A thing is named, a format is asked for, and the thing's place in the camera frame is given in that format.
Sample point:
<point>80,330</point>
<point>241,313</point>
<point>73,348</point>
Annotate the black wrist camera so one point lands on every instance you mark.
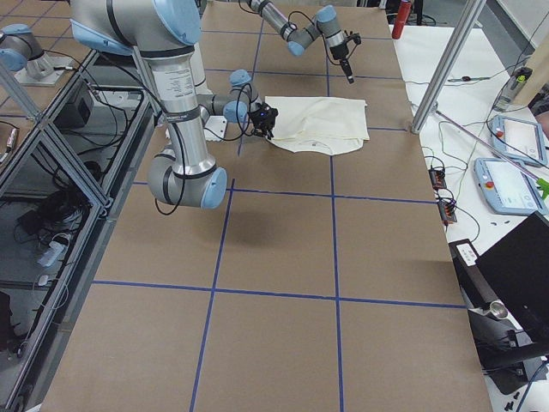
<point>353,37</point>

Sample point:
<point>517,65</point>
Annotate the black orange usb hub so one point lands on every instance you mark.
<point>437,178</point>

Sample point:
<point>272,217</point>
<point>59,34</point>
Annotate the far blue teach pendant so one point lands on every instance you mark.
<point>519,139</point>

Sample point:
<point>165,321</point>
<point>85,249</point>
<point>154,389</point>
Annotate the aluminium frame post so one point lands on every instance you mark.
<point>457,40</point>

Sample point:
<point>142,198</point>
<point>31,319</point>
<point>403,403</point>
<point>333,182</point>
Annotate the blue teach pendant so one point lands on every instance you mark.
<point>506,190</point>
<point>519,139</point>

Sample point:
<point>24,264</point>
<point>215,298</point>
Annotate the aluminium frame cabinet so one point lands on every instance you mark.
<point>62,188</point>

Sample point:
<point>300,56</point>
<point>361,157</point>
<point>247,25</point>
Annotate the cream long-sleeve cat shirt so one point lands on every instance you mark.
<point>326,125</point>

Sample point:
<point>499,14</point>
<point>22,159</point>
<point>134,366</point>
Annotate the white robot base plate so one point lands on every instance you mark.
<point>213,128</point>

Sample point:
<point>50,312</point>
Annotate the near blue teach pendant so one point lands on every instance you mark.
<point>506,190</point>

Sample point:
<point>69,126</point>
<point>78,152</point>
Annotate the red bottle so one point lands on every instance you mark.
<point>401,18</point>

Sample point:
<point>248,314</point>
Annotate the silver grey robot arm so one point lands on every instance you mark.
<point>300,31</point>
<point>164,34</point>

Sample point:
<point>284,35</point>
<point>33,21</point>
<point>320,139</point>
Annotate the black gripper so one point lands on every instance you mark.
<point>260,124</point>
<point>337,51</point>

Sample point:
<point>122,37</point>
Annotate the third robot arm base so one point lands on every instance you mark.
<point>22,54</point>

